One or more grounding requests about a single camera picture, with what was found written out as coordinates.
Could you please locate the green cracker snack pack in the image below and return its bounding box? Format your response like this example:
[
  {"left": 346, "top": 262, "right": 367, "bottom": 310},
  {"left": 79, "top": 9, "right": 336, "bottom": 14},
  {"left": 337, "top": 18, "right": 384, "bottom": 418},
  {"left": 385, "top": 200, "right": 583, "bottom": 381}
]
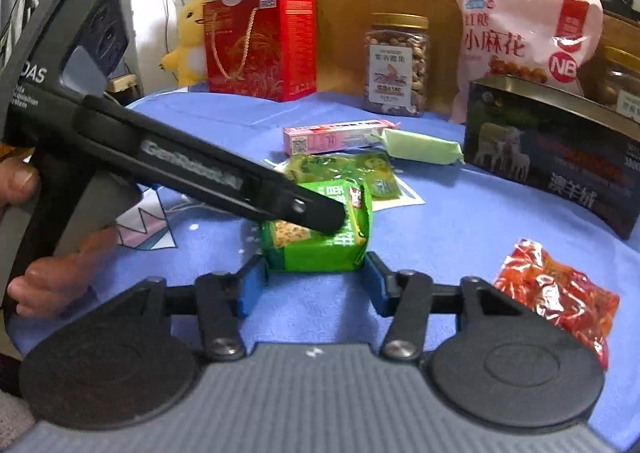
[{"left": 259, "top": 178, "right": 376, "bottom": 275}]

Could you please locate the green translucent candy bag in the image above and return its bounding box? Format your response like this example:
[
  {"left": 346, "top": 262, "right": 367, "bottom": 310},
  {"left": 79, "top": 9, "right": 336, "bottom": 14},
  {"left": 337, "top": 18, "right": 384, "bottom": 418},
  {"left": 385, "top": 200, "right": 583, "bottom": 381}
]
[{"left": 283, "top": 152, "right": 400, "bottom": 200}]

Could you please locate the pink long snack box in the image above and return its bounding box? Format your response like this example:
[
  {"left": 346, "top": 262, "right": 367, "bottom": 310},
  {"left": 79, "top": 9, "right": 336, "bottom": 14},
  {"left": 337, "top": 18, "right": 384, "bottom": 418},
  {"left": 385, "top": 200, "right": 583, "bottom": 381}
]
[{"left": 283, "top": 119, "right": 399, "bottom": 156}]

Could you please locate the light green snack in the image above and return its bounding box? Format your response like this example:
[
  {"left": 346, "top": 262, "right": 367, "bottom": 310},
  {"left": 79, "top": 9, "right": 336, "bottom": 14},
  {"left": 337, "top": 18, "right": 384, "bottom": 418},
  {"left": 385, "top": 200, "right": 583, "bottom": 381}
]
[{"left": 370, "top": 128, "right": 463, "bottom": 166}]

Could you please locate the red snack bag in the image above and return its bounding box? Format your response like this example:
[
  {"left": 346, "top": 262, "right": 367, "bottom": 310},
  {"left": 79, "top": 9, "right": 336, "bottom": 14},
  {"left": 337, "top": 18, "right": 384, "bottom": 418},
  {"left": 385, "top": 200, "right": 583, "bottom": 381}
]
[{"left": 494, "top": 239, "right": 620, "bottom": 369}]

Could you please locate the person's left hand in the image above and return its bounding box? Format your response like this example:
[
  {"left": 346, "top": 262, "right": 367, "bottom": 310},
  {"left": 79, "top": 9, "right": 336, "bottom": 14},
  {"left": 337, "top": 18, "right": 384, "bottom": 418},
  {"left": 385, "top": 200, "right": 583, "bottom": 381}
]
[{"left": 1, "top": 157, "right": 118, "bottom": 319}]

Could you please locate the blue printed tablecloth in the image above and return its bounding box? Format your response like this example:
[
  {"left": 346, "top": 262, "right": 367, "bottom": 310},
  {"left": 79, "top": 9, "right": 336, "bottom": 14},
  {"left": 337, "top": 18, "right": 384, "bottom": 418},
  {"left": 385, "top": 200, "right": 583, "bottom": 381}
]
[{"left": 8, "top": 82, "right": 640, "bottom": 451}]

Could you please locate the yellow duck plush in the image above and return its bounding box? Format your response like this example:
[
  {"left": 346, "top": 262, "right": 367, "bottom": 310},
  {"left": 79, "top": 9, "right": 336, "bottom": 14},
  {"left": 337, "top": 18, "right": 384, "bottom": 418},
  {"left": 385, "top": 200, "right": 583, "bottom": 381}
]
[{"left": 160, "top": 0, "right": 209, "bottom": 87}]

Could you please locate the nut jar gold lid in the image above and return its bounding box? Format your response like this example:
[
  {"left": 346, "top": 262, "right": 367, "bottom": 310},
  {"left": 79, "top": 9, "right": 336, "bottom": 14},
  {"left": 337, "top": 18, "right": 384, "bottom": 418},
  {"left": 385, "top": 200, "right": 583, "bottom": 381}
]
[{"left": 363, "top": 13, "right": 431, "bottom": 116}]

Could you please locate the red gift box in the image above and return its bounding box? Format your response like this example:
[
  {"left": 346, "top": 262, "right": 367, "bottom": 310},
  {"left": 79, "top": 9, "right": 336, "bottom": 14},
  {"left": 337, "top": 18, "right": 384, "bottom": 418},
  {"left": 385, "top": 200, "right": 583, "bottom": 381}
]
[{"left": 204, "top": 0, "right": 317, "bottom": 102}]

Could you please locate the black tin box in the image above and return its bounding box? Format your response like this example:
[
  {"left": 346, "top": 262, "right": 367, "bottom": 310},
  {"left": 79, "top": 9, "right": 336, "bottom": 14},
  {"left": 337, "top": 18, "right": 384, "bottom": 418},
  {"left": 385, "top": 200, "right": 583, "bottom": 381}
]
[{"left": 462, "top": 75, "right": 639, "bottom": 239}]

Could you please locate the pink twisted-dough snack bag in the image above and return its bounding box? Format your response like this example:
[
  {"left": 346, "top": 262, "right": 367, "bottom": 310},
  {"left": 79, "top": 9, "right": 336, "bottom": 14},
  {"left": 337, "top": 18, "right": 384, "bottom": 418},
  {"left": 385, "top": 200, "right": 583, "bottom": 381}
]
[{"left": 450, "top": 0, "right": 603, "bottom": 124}]

